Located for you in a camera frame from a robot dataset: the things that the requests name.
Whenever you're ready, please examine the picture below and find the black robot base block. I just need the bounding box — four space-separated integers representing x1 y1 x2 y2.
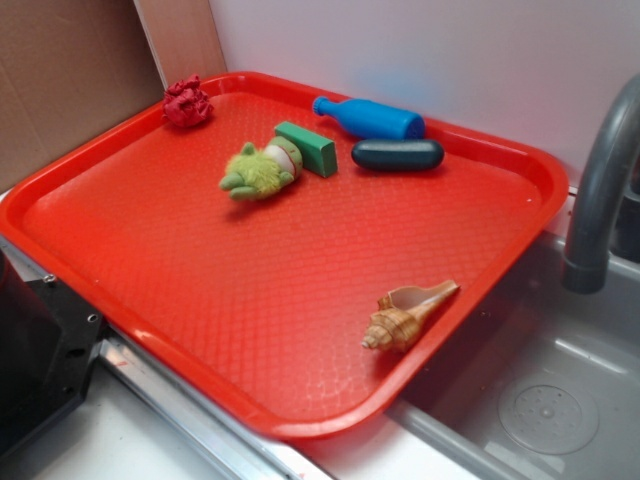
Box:
1 255 104 459

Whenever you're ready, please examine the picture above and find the red plastic tray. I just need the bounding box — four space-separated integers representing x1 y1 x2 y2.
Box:
1 72 568 440

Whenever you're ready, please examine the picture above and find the green wooden block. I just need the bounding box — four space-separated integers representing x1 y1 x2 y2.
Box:
275 121 338 178

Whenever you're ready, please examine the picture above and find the green plush toy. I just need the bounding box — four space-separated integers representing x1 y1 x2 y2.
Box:
218 136 303 201

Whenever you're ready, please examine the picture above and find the dark teal oblong capsule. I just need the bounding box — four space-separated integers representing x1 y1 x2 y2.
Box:
351 139 445 172

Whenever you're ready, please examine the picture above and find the tan conch seashell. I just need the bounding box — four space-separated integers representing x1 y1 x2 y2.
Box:
361 280 460 353

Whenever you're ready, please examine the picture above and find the blue plastic toy bottle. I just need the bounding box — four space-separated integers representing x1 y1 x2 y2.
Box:
312 97 426 140

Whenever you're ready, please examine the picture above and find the grey toy faucet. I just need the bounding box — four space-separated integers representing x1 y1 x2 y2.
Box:
562 76 639 294

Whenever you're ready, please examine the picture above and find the grey toy sink basin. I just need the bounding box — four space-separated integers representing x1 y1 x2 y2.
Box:
389 235 639 479

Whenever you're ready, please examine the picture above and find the brown cardboard panel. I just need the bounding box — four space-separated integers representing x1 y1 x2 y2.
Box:
1 1 163 191

